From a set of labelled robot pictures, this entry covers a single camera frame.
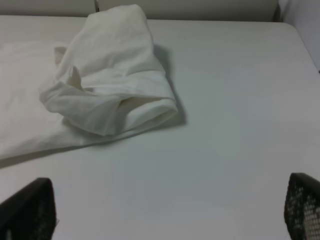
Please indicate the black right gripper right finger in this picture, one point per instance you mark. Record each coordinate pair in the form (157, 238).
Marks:
(302, 207)

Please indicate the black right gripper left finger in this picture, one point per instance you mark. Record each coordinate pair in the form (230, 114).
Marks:
(29, 214)

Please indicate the white short sleeve t-shirt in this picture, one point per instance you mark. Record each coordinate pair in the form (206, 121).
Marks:
(105, 85)

